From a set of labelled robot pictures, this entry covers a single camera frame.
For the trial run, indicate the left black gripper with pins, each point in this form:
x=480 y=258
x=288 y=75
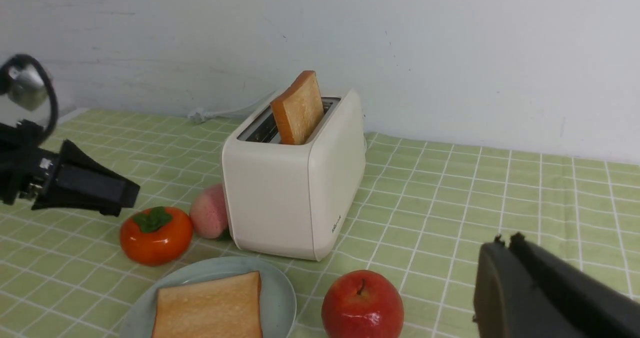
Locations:
x=67 y=179

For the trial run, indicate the toast slice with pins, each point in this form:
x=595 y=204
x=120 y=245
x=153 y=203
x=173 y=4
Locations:
x=220 y=308
x=299 y=109

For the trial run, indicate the light blue plate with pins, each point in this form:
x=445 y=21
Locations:
x=278 y=302

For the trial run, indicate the red apple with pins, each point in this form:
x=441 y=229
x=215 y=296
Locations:
x=362 y=304

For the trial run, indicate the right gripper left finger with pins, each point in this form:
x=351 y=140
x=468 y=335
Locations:
x=509 y=303

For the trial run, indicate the pink peach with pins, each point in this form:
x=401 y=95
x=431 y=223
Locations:
x=208 y=212

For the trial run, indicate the white two-slot toaster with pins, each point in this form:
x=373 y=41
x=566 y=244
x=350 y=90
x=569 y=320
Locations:
x=292 y=200

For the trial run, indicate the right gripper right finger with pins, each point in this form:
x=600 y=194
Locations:
x=589 y=306

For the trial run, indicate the orange persimmon with green leaf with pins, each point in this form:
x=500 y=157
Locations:
x=156 y=236

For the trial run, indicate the green checkered tablecloth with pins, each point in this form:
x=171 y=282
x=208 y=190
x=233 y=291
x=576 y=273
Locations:
x=419 y=217

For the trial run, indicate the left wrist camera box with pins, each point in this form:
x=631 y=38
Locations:
x=26 y=87

